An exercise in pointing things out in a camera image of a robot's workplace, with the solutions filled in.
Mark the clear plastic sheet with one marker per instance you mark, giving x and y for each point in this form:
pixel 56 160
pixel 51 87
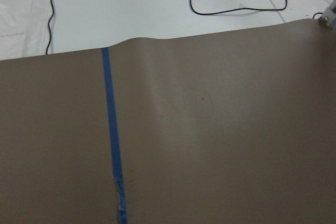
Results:
pixel 24 31

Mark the brown paper table cover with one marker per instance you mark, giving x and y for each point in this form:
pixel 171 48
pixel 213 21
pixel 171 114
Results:
pixel 233 127

